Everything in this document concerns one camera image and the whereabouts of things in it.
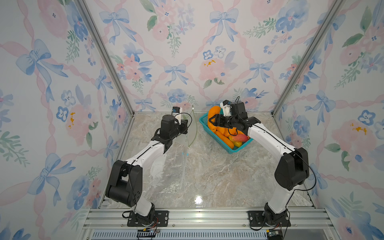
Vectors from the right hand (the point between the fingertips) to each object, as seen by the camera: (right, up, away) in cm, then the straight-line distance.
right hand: (212, 119), depth 86 cm
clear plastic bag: (-26, -31, +4) cm, 41 cm away
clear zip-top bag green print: (-13, -9, +2) cm, 16 cm away
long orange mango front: (+10, -13, +10) cm, 19 cm away
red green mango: (+17, -12, +8) cm, 23 cm away
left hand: (-14, 0, 0) cm, 14 cm away
